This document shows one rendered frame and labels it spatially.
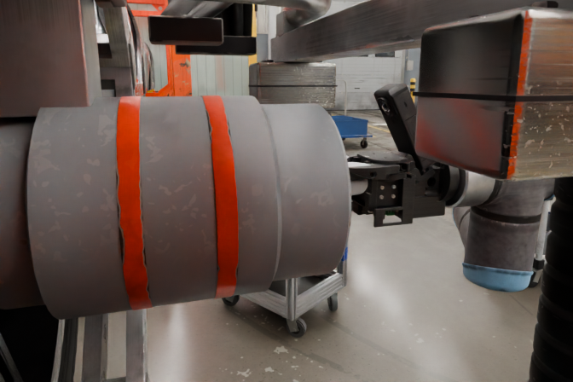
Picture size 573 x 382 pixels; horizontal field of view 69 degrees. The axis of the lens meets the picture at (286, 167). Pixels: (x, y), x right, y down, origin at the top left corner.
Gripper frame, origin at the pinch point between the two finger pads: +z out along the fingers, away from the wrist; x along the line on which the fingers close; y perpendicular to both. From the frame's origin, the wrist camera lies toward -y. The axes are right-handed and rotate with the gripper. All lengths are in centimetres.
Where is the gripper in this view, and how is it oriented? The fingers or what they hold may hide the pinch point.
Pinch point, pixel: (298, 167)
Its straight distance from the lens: 49.2
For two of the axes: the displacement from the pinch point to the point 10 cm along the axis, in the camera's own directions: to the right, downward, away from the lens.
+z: -9.6, 0.5, -2.7
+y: 0.0, 9.8, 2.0
